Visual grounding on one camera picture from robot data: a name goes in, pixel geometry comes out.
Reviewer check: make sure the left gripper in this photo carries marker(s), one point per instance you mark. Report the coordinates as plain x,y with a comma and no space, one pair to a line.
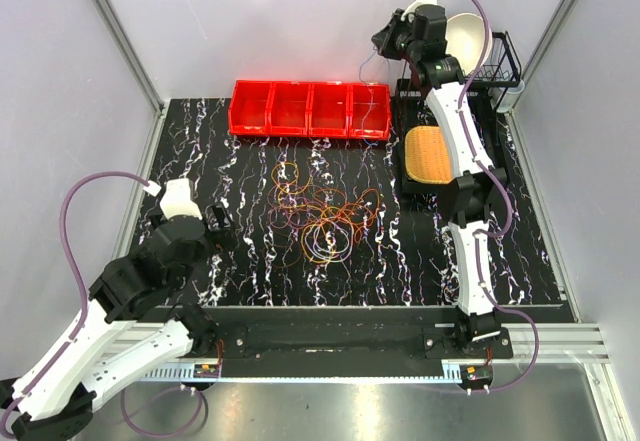
222,239

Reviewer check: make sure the red bin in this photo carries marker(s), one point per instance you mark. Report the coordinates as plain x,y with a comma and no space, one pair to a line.
288,115
248,108
370,112
329,112

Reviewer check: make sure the black wire dish rack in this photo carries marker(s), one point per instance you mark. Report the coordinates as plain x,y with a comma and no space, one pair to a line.
503,68

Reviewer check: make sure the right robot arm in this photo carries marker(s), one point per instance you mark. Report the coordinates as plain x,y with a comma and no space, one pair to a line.
444,54

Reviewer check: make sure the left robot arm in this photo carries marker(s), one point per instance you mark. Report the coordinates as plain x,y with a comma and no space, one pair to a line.
59,396

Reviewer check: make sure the white cup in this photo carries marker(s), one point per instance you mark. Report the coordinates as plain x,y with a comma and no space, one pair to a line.
509,96

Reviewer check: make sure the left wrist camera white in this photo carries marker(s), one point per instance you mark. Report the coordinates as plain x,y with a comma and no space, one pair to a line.
178,200

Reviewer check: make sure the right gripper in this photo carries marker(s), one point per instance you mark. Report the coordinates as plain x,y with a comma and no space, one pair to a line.
382,39

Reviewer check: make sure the black tray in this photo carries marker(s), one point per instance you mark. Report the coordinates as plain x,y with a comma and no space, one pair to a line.
469,158

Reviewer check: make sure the white bowl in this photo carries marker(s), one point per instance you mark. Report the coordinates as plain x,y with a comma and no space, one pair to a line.
467,41

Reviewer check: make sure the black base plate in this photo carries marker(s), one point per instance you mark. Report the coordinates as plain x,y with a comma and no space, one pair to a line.
430,331

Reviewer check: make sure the grey slotted cable duct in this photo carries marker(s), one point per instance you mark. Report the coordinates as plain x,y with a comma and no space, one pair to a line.
263,371

